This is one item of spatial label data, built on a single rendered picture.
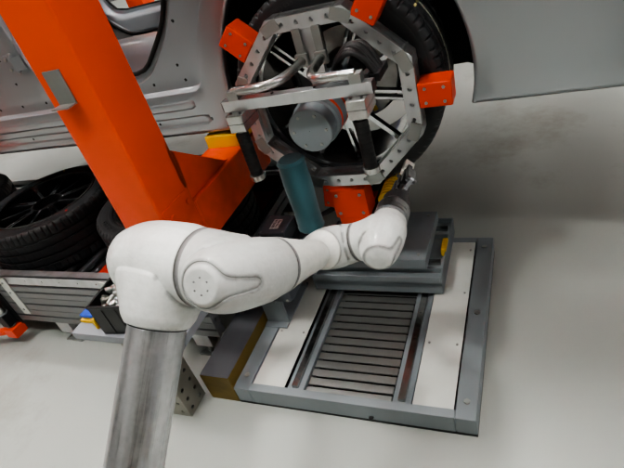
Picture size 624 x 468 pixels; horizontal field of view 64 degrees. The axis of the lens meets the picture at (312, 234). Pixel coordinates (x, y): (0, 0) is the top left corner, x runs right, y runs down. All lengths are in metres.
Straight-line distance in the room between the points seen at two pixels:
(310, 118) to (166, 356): 0.76
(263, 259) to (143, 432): 0.35
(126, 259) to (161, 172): 0.69
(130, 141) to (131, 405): 0.78
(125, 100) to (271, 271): 0.83
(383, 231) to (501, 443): 0.73
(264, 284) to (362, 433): 0.99
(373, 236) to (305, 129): 0.38
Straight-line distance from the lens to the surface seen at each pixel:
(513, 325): 1.89
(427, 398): 1.61
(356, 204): 1.65
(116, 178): 1.52
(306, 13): 1.44
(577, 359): 1.80
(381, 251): 1.18
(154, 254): 0.82
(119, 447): 0.93
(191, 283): 0.73
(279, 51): 1.64
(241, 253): 0.74
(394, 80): 1.72
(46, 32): 1.40
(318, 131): 1.39
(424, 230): 1.96
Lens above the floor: 1.39
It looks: 34 degrees down
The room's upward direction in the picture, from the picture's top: 18 degrees counter-clockwise
